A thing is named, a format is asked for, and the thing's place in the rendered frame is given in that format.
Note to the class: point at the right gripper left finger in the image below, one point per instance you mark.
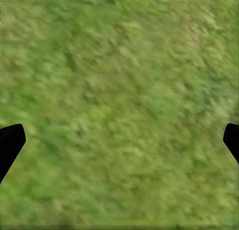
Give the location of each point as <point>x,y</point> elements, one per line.
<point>12,140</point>

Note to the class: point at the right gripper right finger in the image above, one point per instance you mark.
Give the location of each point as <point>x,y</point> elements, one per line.
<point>231,139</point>

